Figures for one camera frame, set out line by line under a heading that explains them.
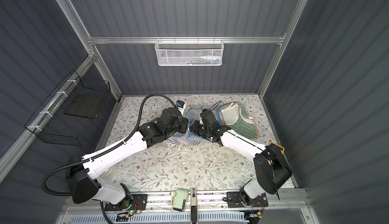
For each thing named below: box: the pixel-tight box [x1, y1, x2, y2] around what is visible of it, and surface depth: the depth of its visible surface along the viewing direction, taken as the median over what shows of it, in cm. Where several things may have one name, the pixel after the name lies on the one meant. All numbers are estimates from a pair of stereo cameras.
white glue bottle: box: [200, 54, 222, 60], surface depth 93 cm
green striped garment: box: [219, 101, 260, 141], surface depth 101 cm
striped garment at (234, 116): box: [219, 102, 260, 140], surface depth 101 cm
